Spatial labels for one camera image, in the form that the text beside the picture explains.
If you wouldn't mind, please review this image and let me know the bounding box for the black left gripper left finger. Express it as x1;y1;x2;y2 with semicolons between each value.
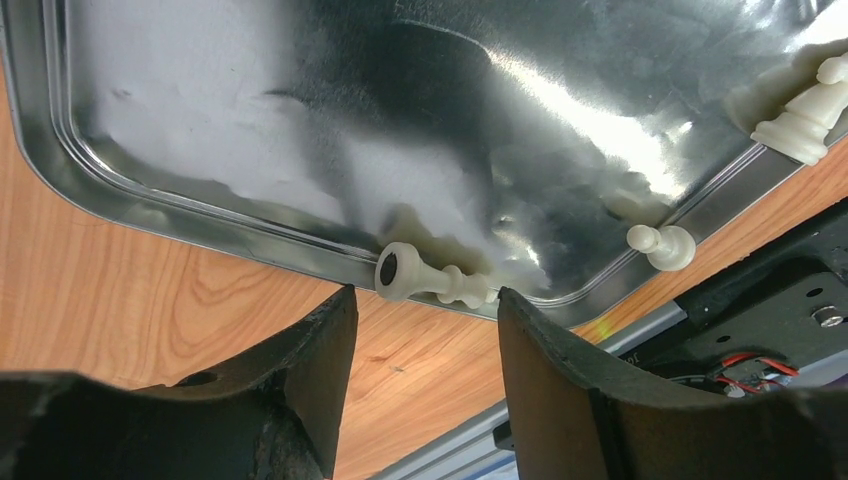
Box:
1;286;358;479

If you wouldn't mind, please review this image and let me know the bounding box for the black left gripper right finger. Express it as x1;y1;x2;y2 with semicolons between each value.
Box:
497;288;847;479

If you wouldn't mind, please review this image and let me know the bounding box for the white bishop piece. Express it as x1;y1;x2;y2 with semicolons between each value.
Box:
374;242;497;309

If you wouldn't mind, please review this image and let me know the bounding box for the white pawn at tray edge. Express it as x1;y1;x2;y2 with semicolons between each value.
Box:
626;225;697;272

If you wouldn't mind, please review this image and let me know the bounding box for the silver tin lid tray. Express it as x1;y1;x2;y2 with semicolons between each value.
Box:
1;1;847;326

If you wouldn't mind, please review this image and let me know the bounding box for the white knight in tray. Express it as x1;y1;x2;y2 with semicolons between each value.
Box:
750;53;847;166

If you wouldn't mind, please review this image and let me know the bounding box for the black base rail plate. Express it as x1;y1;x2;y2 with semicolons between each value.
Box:
621;200;847;398

